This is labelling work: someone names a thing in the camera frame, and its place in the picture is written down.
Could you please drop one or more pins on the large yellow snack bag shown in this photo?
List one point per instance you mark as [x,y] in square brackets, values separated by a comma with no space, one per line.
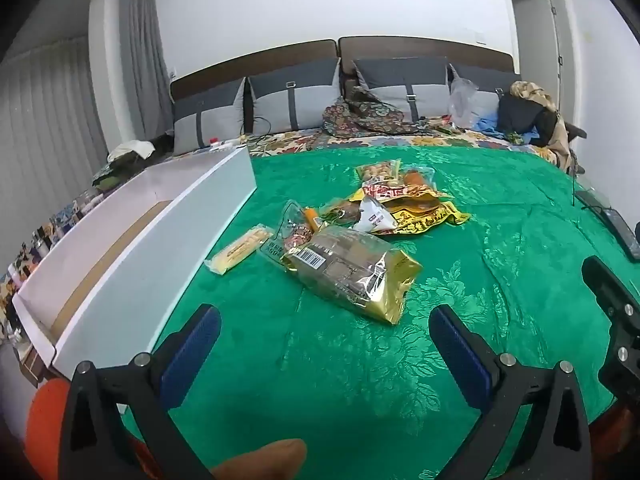
[419,218]

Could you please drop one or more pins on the black power strip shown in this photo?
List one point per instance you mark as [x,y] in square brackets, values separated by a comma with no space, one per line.
[627,238]

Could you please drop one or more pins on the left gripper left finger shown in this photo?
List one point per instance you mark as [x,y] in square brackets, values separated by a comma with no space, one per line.
[116,422]

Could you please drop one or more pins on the pale yellow snack bar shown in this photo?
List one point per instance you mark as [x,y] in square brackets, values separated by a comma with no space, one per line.
[237,251]

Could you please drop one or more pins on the clear plastic bag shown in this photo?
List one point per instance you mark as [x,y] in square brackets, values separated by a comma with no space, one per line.
[461,101]

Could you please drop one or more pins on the black bag with scarf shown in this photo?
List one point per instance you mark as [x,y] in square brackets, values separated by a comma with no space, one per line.
[527,114]

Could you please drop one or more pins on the yellow red snack bag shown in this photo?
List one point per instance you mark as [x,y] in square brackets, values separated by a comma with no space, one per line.
[385,192]

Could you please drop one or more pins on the grey curtain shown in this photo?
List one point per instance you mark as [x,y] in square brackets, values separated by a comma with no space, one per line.
[144,70]

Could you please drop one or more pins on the gold clear snack bag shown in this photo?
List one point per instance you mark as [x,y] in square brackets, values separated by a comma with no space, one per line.
[359,271]

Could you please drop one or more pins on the grey pillow far left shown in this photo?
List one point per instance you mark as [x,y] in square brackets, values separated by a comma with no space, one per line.
[216,113]

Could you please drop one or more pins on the white red snack packet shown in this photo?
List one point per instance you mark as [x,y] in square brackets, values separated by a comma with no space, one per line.
[374,218]

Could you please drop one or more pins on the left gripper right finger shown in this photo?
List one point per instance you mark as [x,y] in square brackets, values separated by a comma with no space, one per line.
[555,442]

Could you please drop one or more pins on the brown headboard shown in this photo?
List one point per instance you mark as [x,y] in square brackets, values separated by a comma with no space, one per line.
[347,49]

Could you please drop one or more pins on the green bedspread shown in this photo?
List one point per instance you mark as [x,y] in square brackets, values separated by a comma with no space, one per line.
[377,401]

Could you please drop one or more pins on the white cloth on pile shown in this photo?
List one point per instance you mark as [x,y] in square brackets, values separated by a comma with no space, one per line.
[142,149]

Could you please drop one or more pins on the grey pillow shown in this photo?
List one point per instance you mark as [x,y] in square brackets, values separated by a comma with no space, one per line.
[492,85]
[295,97]
[216,113]
[417,86]

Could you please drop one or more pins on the grey pillow far right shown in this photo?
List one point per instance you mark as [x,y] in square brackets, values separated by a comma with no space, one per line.
[492,85]

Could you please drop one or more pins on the floral cloth bundle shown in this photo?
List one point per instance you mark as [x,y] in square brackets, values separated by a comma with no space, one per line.
[361,113]

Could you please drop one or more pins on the floral bedsheet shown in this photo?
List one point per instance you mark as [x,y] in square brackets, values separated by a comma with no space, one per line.
[316,139]

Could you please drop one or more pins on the peanut snack bag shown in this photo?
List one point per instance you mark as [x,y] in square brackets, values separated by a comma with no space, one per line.
[385,171]

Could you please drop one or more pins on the white cardboard box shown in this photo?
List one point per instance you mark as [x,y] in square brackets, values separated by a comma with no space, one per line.
[106,290]

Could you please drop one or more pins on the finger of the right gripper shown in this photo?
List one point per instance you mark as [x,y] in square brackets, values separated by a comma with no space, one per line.
[620,370]

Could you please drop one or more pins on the green brown snack packet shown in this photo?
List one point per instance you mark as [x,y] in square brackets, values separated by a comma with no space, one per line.
[340,212]

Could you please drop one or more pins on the clear sausage snack bag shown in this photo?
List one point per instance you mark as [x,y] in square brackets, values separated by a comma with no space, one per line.
[296,227]

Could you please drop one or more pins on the operator hand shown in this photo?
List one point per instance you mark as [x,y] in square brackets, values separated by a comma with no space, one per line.
[274,461]

